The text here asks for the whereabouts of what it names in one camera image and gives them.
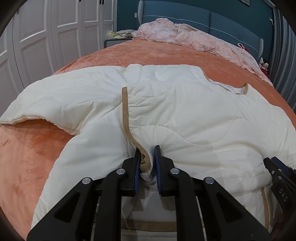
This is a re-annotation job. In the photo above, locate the cloth pile on nightstand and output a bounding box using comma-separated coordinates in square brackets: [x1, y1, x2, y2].
[107, 30, 134, 40]

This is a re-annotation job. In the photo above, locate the grey curtain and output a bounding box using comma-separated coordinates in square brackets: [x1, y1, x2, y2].
[268, 9, 296, 110]

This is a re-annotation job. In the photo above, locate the blue upholstered headboard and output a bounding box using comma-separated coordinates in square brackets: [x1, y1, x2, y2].
[137, 1, 264, 60]

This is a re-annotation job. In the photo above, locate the framed wall picture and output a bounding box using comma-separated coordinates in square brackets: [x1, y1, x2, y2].
[240, 0, 250, 6]

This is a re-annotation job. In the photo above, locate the pink floral quilt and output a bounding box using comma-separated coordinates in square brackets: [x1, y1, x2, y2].
[132, 18, 272, 85]

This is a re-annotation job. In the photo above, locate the red plush toy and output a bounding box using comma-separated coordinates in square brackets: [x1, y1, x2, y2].
[258, 57, 269, 75]

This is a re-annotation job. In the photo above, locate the orange velvet bedspread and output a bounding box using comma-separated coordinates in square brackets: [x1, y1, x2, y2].
[1, 40, 295, 238]

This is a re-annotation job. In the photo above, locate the dark bedside table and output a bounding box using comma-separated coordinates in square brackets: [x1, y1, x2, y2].
[104, 38, 133, 48]

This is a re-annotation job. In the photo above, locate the cream quilted jacket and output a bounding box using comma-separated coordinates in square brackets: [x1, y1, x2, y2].
[1, 64, 295, 240]

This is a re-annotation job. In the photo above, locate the white panelled wardrobe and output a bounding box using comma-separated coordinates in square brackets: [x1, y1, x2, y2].
[1, 0, 117, 113]

